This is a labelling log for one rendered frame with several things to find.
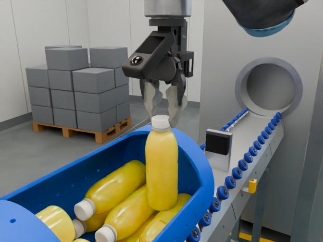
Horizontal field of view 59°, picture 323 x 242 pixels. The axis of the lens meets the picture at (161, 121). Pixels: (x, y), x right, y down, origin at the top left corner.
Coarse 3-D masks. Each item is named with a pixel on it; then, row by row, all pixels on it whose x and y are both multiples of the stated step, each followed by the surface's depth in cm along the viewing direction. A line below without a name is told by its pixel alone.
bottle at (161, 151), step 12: (156, 132) 58; (168, 132) 59; (156, 144) 58; (168, 144) 58; (156, 156) 58; (168, 156) 58; (156, 168) 59; (168, 168) 59; (156, 180) 60; (168, 180) 60; (156, 192) 61; (168, 192) 61; (156, 204) 62; (168, 204) 62
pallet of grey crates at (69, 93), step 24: (48, 48) 417; (72, 48) 376; (96, 48) 386; (120, 48) 392; (48, 72) 378; (72, 72) 363; (96, 72) 355; (120, 72) 398; (48, 96) 390; (72, 96) 374; (96, 96) 359; (120, 96) 407; (48, 120) 404; (72, 120) 386; (96, 120) 370; (120, 120) 415
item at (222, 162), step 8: (208, 136) 111; (216, 136) 109; (224, 136) 108; (232, 136) 110; (208, 144) 112; (216, 144) 110; (224, 144) 108; (208, 152) 114; (216, 152) 111; (224, 152) 109; (208, 160) 115; (216, 160) 114; (224, 160) 112; (216, 168) 114; (224, 168) 113
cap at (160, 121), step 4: (156, 116) 60; (160, 116) 60; (164, 116) 60; (168, 116) 59; (152, 120) 58; (156, 120) 57; (160, 120) 57; (164, 120) 57; (152, 124) 59; (156, 124) 58; (160, 124) 57; (164, 124) 57; (168, 124) 58; (160, 128) 58
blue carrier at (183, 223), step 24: (120, 144) 75; (144, 144) 77; (192, 144) 68; (72, 168) 61; (96, 168) 72; (192, 168) 71; (24, 192) 51; (48, 192) 60; (72, 192) 67; (192, 192) 73; (0, 216) 37; (24, 216) 38; (72, 216) 67; (192, 216) 59; (0, 240) 34; (24, 240) 35; (48, 240) 36; (168, 240) 51
